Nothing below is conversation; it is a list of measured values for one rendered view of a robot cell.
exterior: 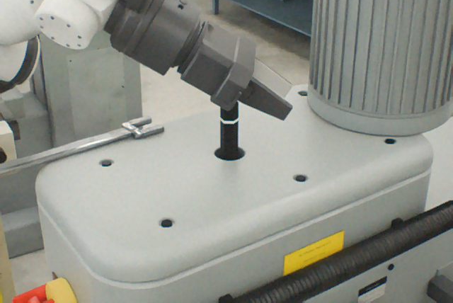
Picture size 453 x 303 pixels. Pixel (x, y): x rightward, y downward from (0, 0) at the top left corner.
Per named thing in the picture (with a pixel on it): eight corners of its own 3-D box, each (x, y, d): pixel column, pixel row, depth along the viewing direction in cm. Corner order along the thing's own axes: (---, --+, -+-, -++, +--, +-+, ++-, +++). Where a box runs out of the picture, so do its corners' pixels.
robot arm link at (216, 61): (224, 88, 87) (140, 39, 85) (265, 25, 83) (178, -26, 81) (216, 134, 76) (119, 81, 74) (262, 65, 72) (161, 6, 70)
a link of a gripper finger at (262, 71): (295, 82, 82) (250, 56, 81) (280, 103, 83) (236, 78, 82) (295, 77, 83) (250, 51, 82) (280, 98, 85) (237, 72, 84)
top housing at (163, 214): (123, 393, 71) (110, 275, 64) (35, 262, 90) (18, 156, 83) (432, 243, 94) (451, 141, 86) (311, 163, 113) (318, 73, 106)
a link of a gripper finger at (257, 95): (280, 122, 79) (233, 95, 78) (296, 100, 77) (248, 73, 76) (280, 129, 77) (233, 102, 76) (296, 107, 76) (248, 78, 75)
